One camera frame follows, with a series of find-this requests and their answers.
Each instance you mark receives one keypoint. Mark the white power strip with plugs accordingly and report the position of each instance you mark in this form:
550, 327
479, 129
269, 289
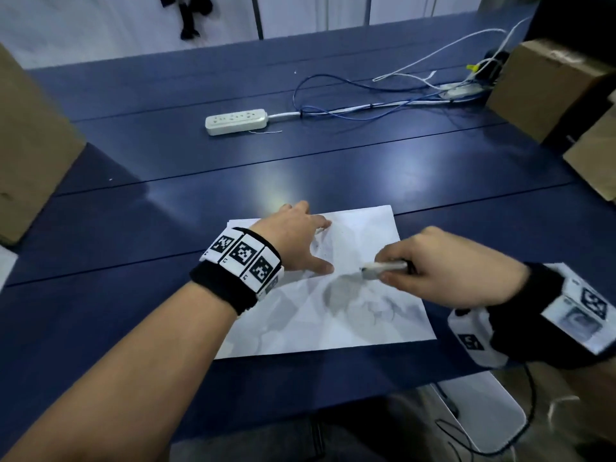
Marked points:
461, 90

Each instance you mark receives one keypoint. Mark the black wrist camera with marker cubes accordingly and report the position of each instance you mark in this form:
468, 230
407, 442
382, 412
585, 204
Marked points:
529, 317

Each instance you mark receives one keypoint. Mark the brown cardboard box with label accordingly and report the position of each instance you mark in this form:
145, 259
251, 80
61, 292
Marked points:
544, 86

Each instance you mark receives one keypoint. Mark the black plug adapter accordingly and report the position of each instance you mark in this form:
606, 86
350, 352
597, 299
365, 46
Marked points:
495, 60

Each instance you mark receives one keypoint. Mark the plain brown cardboard box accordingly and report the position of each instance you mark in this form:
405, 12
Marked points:
594, 153

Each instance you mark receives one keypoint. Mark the black hanging object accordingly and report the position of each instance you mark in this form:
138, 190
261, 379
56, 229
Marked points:
187, 14

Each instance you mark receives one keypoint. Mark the person's left thumb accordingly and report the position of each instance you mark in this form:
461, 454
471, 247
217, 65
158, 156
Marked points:
320, 263

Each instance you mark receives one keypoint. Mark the white chair seat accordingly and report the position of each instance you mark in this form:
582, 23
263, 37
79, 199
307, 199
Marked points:
486, 411

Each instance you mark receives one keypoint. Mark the large brown cardboard box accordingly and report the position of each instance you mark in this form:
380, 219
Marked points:
33, 153

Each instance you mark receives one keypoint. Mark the person's right hand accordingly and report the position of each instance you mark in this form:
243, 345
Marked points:
457, 274

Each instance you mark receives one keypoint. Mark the black wristband with marker tiles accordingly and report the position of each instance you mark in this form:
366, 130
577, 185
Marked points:
240, 264

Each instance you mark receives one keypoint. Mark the white marker pen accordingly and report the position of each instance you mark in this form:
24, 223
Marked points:
385, 270

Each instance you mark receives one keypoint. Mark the person's right thumb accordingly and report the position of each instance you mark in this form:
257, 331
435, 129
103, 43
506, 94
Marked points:
402, 282

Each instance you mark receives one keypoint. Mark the person's left hand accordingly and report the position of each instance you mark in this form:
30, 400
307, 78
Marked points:
288, 238

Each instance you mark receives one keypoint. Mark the white flat object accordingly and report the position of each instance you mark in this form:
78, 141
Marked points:
5, 267

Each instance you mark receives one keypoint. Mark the person's left forearm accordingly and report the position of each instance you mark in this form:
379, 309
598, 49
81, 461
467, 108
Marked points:
120, 375

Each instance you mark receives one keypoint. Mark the white paper sheet with drawing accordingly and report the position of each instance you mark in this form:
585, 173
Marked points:
346, 307

